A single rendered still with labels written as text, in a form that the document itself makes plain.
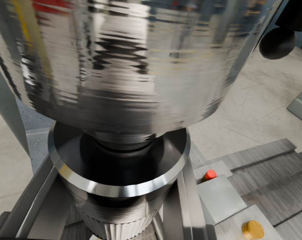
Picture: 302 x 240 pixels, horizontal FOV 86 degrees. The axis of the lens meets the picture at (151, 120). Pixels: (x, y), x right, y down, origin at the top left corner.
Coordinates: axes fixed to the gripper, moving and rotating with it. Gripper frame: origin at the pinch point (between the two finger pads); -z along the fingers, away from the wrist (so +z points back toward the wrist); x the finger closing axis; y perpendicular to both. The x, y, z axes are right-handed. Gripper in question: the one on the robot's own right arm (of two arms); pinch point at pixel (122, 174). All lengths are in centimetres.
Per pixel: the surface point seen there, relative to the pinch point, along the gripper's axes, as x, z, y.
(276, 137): -172, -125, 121
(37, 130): 23.4, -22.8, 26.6
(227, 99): -131, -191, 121
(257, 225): -19.2, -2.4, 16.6
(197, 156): -15.3, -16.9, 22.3
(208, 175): -13.3, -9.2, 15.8
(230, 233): -15.9, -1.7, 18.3
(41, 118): 22.6, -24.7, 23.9
